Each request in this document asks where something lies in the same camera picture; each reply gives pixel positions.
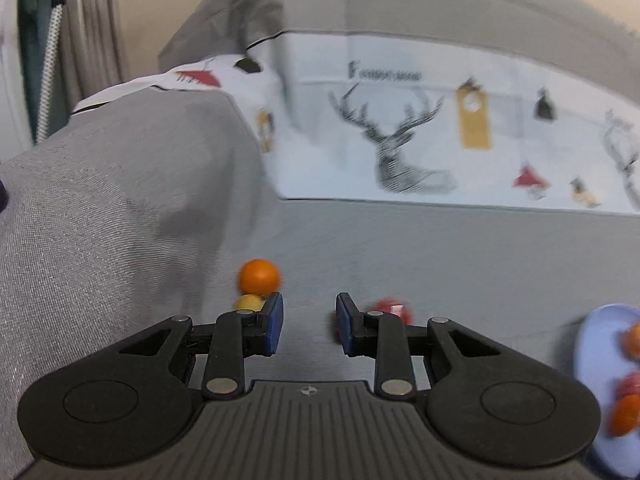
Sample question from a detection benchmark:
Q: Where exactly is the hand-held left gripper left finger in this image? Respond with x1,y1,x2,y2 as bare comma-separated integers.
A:
117,291,284,398

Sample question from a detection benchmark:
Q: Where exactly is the black white braided cable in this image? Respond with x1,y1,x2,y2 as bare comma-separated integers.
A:
35,2,66,143

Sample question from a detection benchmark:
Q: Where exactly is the small orange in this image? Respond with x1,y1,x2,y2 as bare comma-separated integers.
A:
238,258,282,296
607,394,640,437

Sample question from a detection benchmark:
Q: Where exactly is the red fruit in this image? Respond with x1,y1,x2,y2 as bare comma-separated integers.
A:
331,297,414,345
617,371,640,401

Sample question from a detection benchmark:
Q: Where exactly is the blue plate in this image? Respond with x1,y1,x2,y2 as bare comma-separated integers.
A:
573,303,640,478

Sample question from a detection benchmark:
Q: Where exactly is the grey curtain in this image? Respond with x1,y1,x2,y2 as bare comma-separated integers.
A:
65,0,128,103

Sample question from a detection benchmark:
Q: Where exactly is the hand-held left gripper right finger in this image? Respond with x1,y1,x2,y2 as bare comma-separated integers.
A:
336,292,506,399

